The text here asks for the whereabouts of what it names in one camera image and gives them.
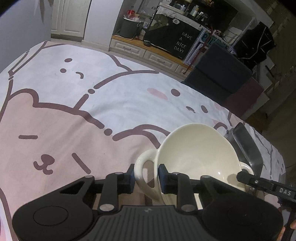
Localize maroon folded cushion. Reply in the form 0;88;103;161
223;77;264;118

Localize white low drawer cabinet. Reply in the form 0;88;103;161
109;36;192;80

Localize white closet doors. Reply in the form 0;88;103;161
51;0;91;39

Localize rectangular stainless steel tray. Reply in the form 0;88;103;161
228;123;263;176

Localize cream two-handled ceramic bowl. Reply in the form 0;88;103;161
134;123;253;205

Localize dark grey bin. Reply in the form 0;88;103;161
119;17;142;39

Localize black have a nice day sign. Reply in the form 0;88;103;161
144;14;203;60

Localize person's right hand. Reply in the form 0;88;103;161
276;218;296;241

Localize cartoon bear patterned tablecloth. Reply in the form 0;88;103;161
1;42;284;240

